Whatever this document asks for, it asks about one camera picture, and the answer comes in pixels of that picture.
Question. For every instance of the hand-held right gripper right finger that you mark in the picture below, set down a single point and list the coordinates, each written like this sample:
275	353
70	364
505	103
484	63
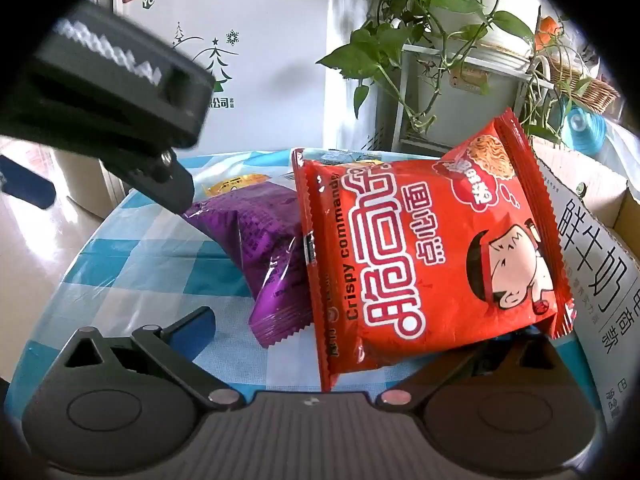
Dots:
440	372

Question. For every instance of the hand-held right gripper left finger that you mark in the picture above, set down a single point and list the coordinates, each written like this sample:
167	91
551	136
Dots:
192	330

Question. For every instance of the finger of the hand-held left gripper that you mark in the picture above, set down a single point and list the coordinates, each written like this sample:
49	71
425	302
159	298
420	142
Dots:
165	180
27	182

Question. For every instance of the small yellow snack packet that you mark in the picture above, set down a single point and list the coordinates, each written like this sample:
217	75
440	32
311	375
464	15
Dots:
235	183

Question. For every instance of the purple snack packet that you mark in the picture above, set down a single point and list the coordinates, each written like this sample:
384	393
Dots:
250	230

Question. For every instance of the red snack packet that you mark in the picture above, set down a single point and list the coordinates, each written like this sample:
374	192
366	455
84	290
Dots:
425	260

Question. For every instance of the white printed cardboard box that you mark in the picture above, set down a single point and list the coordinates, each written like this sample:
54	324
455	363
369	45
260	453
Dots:
590	260

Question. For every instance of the blue checkered tablecloth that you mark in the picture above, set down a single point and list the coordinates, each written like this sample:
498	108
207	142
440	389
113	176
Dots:
150	270

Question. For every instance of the large white printed carton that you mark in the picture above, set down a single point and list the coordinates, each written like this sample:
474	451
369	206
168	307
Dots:
270	35

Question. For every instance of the white metal plant rack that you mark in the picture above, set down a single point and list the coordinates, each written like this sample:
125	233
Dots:
407	90

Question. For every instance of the blue plastic bag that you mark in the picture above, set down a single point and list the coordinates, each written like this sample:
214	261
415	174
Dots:
585	130

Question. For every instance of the white table cover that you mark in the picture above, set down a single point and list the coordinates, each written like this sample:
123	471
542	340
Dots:
622	145

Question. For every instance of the wicker basket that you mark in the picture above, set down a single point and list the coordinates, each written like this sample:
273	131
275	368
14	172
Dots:
590	92

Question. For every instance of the orange plastic object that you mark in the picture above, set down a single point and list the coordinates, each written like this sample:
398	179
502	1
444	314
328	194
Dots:
548	30

